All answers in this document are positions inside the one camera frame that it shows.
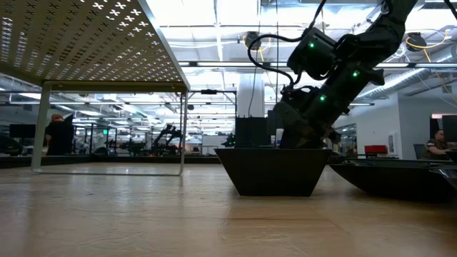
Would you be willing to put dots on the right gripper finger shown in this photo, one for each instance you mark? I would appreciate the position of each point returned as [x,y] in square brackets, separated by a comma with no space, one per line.
[300,132]
[333,138]

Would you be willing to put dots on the black leaf-shaped plate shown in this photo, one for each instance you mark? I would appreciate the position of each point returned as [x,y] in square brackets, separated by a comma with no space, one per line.
[392,182]

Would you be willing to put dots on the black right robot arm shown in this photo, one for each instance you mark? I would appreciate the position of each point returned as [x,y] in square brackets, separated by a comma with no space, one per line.
[385,28]

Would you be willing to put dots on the background black robot arm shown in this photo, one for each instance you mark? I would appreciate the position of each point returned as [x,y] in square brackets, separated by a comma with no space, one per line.
[168,135]

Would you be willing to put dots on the red box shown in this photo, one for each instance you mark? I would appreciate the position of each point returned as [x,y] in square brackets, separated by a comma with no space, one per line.
[376,149]

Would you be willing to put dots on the black perforated control box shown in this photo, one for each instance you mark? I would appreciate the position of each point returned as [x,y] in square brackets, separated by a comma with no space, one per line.
[251,132]

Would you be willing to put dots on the long ceiling light bar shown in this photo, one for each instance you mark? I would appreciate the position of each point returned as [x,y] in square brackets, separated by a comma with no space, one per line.
[232,64]

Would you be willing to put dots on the person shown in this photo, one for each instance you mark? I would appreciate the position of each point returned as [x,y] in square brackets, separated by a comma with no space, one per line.
[437,146]
[59,137]

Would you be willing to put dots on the black monitor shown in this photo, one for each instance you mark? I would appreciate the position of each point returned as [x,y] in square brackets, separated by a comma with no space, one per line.
[450,128]
[21,131]

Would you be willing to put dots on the mint green perforated rack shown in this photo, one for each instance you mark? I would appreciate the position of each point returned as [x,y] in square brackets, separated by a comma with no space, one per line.
[89,43]

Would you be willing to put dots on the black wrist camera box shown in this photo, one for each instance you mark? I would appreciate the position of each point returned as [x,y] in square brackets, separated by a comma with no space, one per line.
[310,57]

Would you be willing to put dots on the silver ceiling duct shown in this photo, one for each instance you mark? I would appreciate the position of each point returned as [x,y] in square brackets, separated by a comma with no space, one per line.
[400,82]

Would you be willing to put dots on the background black rig frame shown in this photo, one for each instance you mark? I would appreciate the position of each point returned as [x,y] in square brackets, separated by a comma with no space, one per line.
[209,92]

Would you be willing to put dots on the black aluminium rig frame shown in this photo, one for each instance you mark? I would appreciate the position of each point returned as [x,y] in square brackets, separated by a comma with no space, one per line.
[107,160]

